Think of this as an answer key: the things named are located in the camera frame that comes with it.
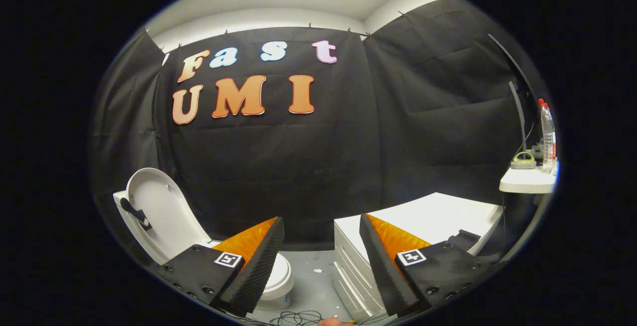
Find small black object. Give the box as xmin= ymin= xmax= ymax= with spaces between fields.
xmin=446 ymin=229 xmax=482 ymax=252

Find white drawer cabinet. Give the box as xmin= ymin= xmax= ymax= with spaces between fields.
xmin=332 ymin=192 xmax=504 ymax=323

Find clear red-capped water bottle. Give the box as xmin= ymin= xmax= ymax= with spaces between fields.
xmin=537 ymin=98 xmax=550 ymax=172
xmin=543 ymin=103 xmax=557 ymax=173

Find thin grey monitor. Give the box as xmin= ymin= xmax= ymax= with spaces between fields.
xmin=508 ymin=81 xmax=529 ymax=153

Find white toilet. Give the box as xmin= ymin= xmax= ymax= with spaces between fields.
xmin=113 ymin=190 xmax=295 ymax=312

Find black floor cables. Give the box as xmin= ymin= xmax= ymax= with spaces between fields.
xmin=269 ymin=309 xmax=356 ymax=326

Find white shelf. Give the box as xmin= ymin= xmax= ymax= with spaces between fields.
xmin=499 ymin=164 xmax=558 ymax=195

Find black lid handle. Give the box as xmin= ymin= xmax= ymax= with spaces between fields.
xmin=119 ymin=198 xmax=152 ymax=231

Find white toilet lid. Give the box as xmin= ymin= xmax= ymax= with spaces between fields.
xmin=125 ymin=168 xmax=212 ymax=262

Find black backdrop cloth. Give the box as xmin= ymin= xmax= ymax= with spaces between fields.
xmin=90 ymin=0 xmax=540 ymax=252

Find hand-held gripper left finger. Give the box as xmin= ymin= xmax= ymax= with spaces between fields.
xmin=159 ymin=217 xmax=285 ymax=318

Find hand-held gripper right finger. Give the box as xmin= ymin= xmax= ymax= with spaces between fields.
xmin=358 ymin=213 xmax=503 ymax=317

